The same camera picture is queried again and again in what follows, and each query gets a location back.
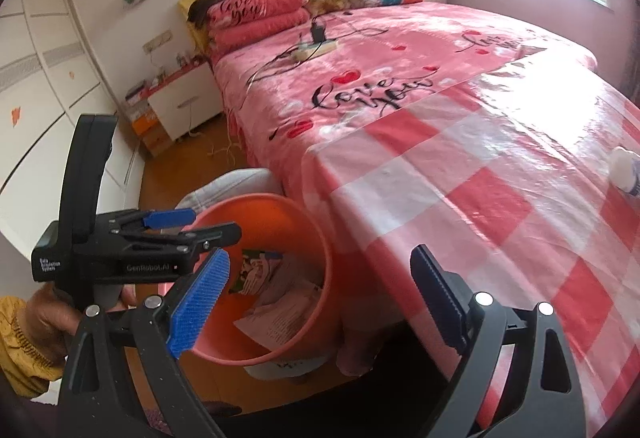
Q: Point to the black charger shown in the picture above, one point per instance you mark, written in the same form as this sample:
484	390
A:
317	31

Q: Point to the grey cloth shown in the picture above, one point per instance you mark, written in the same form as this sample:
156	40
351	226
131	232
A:
225	185

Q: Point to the white wardrobe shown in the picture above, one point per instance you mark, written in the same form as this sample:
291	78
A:
45	82

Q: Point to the white bottle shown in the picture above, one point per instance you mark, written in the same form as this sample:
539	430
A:
625	170

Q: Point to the white printed paper bag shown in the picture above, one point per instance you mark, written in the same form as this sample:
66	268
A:
280	313

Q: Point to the person's left hand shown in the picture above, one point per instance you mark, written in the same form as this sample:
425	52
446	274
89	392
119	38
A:
50	313

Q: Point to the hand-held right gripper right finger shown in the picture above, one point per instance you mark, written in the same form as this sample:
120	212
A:
437	298

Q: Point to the pink printed bed sheet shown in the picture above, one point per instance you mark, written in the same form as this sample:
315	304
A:
380	47

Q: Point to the white plastic bag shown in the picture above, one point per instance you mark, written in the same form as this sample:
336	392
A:
280	370

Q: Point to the white nightstand red top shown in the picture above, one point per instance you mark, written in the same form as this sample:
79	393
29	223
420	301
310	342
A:
182	100

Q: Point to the plain pink folded blanket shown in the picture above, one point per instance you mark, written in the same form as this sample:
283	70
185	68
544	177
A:
260	27

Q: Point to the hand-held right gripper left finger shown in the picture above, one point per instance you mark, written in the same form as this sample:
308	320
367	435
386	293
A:
200	298

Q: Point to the white wall socket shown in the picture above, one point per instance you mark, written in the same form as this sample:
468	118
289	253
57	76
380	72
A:
157	41

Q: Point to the orange plastic bin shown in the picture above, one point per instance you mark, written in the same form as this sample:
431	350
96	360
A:
280	223

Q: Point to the orange box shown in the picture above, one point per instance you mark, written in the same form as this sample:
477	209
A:
150	132

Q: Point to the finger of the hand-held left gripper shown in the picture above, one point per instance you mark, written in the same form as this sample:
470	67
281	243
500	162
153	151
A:
167	219
220	234

